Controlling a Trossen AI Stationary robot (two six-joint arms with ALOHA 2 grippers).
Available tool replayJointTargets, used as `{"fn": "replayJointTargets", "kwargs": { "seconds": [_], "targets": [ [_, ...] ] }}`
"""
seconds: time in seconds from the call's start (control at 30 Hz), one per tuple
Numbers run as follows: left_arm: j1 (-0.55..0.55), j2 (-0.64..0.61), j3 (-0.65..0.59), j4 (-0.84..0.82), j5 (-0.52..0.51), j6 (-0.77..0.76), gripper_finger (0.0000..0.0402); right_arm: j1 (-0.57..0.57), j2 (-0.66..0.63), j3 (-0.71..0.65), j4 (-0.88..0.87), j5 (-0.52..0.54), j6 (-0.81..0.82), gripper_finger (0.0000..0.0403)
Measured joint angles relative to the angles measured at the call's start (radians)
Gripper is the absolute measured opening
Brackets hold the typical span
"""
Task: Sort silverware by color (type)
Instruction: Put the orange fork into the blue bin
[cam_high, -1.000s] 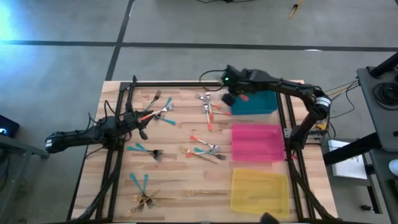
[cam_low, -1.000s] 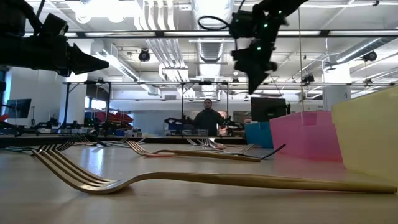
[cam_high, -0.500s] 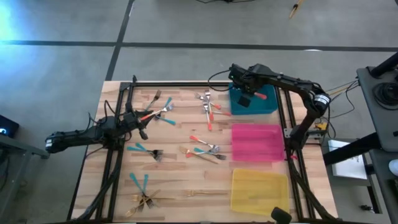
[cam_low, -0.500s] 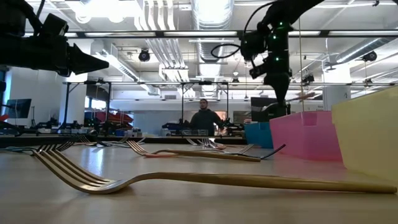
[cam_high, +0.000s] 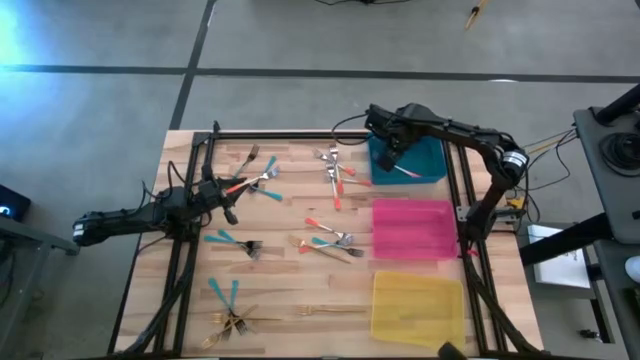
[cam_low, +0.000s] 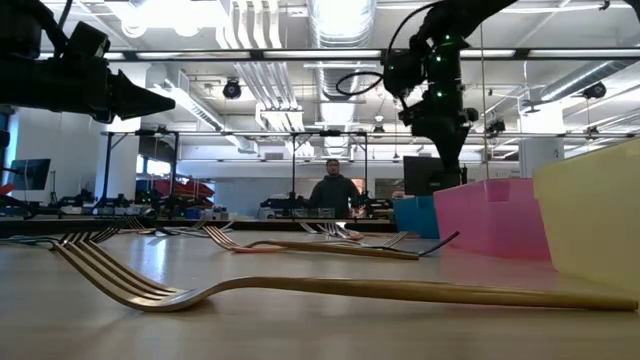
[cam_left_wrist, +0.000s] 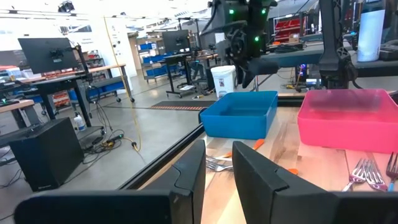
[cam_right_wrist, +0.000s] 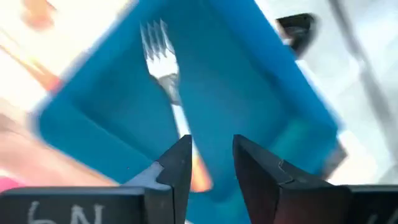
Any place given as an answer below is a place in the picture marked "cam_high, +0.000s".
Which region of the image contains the gold metal fork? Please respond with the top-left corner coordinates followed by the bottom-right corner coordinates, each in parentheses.
top-left (293, 304), bottom-right (369, 318)
top-left (200, 303), bottom-right (260, 350)
top-left (287, 234), bottom-right (352, 265)
top-left (208, 311), bottom-right (282, 325)

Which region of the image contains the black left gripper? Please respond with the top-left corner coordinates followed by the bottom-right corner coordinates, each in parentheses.
top-left (197, 178), bottom-right (247, 226)

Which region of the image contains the black cable bundle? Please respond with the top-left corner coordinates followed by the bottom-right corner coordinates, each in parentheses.
top-left (122, 239), bottom-right (197, 357)
top-left (463, 249), bottom-right (532, 357)

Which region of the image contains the black glowing device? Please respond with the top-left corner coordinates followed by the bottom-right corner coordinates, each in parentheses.
top-left (0, 183), bottom-right (32, 224)

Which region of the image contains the black coiled cable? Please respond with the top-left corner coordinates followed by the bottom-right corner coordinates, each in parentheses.
top-left (599, 132), bottom-right (640, 172)

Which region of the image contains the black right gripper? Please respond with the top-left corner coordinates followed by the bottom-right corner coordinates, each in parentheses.
top-left (364, 103), bottom-right (419, 174)

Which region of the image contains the grey equipment cart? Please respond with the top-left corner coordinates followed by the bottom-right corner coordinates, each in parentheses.
top-left (572, 82), bottom-right (640, 246)

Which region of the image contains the black stand leg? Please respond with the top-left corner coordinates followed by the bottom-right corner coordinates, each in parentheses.
top-left (518, 212), bottom-right (614, 267)

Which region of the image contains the black thin wall cable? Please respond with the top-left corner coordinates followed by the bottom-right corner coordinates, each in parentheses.
top-left (522, 128), bottom-right (579, 194)

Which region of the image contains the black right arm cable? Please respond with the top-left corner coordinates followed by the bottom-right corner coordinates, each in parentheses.
top-left (329, 112), bottom-right (372, 147)

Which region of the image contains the white box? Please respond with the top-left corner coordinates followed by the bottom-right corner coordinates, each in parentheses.
top-left (527, 223), bottom-right (592, 290)

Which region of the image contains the black left cable bundle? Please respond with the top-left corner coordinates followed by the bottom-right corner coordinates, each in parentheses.
top-left (122, 239), bottom-right (197, 357)

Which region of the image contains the grey side table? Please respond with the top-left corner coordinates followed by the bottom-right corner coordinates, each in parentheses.
top-left (0, 214), bottom-right (81, 360)

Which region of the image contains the pink plastic bin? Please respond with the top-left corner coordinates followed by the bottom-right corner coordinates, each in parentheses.
top-left (372, 198), bottom-right (459, 262)

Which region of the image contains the wooden-handled fork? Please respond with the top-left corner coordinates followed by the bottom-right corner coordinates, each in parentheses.
top-left (232, 143), bottom-right (261, 179)

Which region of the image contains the blue plastic bin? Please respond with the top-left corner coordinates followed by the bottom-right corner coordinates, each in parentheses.
top-left (367, 134), bottom-right (449, 187)

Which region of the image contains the yellow plastic bin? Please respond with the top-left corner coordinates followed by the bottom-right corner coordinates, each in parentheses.
top-left (370, 270), bottom-right (467, 352)

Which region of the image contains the black right cable bundle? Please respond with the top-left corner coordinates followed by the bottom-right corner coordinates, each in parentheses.
top-left (463, 249), bottom-right (532, 357)

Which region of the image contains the yellow tripod leg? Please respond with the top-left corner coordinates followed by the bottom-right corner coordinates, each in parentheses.
top-left (463, 0), bottom-right (490, 31)

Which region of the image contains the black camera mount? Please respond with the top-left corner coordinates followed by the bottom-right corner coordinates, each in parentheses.
top-left (437, 341), bottom-right (467, 360)

